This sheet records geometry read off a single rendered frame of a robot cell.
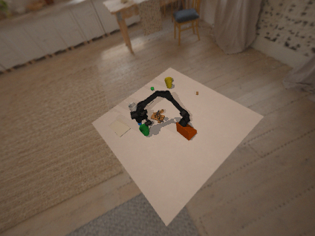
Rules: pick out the white cup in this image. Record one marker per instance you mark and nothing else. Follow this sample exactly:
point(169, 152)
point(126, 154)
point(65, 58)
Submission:
point(132, 106)

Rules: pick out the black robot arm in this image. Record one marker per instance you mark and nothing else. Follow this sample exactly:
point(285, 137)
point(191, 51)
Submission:
point(140, 112)

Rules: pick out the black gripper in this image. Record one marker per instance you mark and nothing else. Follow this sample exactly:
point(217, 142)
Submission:
point(147, 123)

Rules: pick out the olive yellow cup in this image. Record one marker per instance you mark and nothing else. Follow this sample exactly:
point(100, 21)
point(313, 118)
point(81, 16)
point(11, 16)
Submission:
point(168, 81)

